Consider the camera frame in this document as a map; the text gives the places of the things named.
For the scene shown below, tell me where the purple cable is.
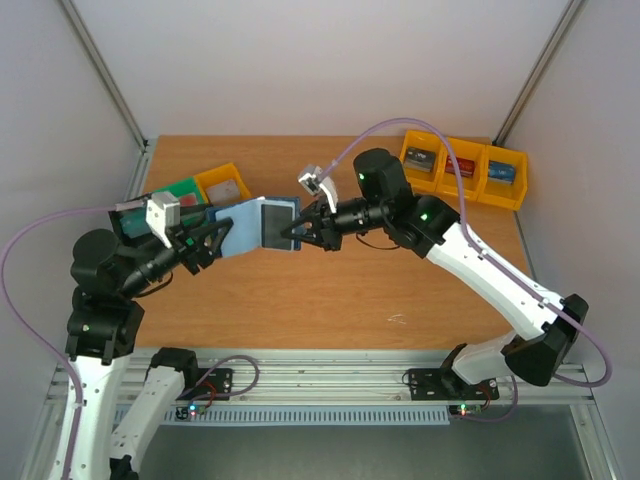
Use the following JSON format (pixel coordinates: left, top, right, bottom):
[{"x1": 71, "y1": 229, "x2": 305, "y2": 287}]
[
  {"x1": 319, "y1": 117, "x2": 614, "y2": 386},
  {"x1": 0, "y1": 201, "x2": 151, "y2": 480}
]

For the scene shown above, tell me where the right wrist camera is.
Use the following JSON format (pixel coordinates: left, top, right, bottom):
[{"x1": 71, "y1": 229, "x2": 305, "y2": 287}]
[{"x1": 297, "y1": 165, "x2": 338, "y2": 213}]

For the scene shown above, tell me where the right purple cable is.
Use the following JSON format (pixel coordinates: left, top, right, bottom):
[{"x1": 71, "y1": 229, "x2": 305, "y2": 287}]
[{"x1": 319, "y1": 117, "x2": 614, "y2": 386}]

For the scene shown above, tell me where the yellow bin far right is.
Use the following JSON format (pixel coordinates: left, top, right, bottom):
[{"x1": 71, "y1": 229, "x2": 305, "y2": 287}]
[{"x1": 478, "y1": 145, "x2": 528, "y2": 211}]

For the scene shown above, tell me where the black card stack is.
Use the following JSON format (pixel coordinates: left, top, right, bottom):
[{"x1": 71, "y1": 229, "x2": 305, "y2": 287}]
[{"x1": 404, "y1": 147, "x2": 437, "y2": 173}]

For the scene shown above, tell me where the white card stack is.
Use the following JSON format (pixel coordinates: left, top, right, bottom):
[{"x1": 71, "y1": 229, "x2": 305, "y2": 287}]
[{"x1": 205, "y1": 179, "x2": 242, "y2": 205}]

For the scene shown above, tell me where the red spot card stack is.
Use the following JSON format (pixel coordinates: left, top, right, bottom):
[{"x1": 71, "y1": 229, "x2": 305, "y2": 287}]
[{"x1": 179, "y1": 193, "x2": 198, "y2": 207}]

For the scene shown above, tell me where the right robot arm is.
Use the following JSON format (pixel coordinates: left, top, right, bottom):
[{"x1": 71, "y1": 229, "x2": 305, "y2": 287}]
[{"x1": 281, "y1": 148, "x2": 588, "y2": 398}]

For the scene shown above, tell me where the corner aluminium profile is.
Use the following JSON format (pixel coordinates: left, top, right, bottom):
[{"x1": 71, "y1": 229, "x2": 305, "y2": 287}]
[
  {"x1": 492, "y1": 0, "x2": 587, "y2": 147},
  {"x1": 58, "y1": 0, "x2": 151, "y2": 166}
]

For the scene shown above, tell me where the yellow bin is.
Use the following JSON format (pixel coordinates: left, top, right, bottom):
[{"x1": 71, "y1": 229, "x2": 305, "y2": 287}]
[
  {"x1": 400, "y1": 130, "x2": 445, "y2": 193},
  {"x1": 478, "y1": 145, "x2": 528, "y2": 211},
  {"x1": 194, "y1": 163, "x2": 252, "y2": 206},
  {"x1": 436, "y1": 137, "x2": 487, "y2": 201}
]

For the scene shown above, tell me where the right controller board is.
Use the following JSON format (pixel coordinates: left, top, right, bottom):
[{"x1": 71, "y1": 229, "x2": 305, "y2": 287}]
[{"x1": 449, "y1": 403, "x2": 485, "y2": 418}]

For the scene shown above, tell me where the yellow bin left side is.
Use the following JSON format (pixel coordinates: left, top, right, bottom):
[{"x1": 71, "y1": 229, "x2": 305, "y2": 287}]
[{"x1": 194, "y1": 163, "x2": 252, "y2": 206}]

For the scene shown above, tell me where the left controller board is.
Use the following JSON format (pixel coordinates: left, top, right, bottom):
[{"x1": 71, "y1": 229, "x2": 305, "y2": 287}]
[{"x1": 174, "y1": 404, "x2": 208, "y2": 421}]

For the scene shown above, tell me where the yellow bin middle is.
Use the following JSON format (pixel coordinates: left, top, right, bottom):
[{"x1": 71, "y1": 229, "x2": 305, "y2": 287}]
[{"x1": 436, "y1": 137, "x2": 487, "y2": 201}]

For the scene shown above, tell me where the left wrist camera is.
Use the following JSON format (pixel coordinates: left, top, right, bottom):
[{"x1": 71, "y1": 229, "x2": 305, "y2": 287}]
[{"x1": 145, "y1": 191, "x2": 181, "y2": 249}]

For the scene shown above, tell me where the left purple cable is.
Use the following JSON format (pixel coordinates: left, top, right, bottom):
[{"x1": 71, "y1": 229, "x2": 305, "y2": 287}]
[{"x1": 0, "y1": 201, "x2": 151, "y2": 480}]

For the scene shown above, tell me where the left corner aluminium profile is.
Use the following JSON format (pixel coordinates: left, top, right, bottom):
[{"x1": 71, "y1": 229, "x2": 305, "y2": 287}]
[{"x1": 58, "y1": 0, "x2": 151, "y2": 166}]

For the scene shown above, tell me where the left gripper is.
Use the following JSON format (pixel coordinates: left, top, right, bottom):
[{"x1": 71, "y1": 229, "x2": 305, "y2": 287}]
[{"x1": 119, "y1": 200, "x2": 234, "y2": 297}]

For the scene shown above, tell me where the aluminium rail base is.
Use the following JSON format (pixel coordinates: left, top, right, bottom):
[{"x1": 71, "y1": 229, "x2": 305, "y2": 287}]
[{"x1": 44, "y1": 347, "x2": 596, "y2": 407}]

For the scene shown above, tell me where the black bin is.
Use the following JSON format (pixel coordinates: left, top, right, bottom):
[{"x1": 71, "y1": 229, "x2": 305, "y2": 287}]
[{"x1": 108, "y1": 200, "x2": 154, "y2": 247}]

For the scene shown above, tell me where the yellow bin far left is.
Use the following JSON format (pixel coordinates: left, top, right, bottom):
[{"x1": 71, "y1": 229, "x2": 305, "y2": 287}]
[{"x1": 400, "y1": 130, "x2": 445, "y2": 193}]

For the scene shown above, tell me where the controller board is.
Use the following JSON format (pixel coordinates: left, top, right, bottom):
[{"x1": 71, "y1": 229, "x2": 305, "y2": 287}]
[
  {"x1": 449, "y1": 403, "x2": 485, "y2": 418},
  {"x1": 174, "y1": 404, "x2": 208, "y2": 421}
]

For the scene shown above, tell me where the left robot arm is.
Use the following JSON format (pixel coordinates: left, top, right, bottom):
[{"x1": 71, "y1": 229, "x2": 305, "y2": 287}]
[{"x1": 48, "y1": 218, "x2": 233, "y2": 479}]

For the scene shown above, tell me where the green bin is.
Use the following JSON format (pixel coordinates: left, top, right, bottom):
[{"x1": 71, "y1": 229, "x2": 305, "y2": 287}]
[{"x1": 157, "y1": 177, "x2": 208, "y2": 205}]

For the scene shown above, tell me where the teal card stack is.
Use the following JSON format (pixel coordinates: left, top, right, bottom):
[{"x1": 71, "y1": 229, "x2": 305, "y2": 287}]
[{"x1": 120, "y1": 210, "x2": 150, "y2": 238}]

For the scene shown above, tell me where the blue card stack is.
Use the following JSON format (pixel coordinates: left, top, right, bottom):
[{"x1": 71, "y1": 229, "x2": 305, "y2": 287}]
[{"x1": 488, "y1": 160, "x2": 516, "y2": 184}]

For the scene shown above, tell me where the grey slotted cable duct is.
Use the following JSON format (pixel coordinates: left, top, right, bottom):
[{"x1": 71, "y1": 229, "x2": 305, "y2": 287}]
[{"x1": 112, "y1": 408, "x2": 451, "y2": 427}]

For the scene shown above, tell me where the right corner aluminium profile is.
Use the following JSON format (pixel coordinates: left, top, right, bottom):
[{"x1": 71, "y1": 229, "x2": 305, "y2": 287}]
[{"x1": 492, "y1": 0, "x2": 587, "y2": 147}]

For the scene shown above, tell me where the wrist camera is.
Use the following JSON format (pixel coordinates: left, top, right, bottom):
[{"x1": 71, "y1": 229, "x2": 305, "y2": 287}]
[
  {"x1": 145, "y1": 191, "x2": 181, "y2": 249},
  {"x1": 297, "y1": 165, "x2": 338, "y2": 213}
]

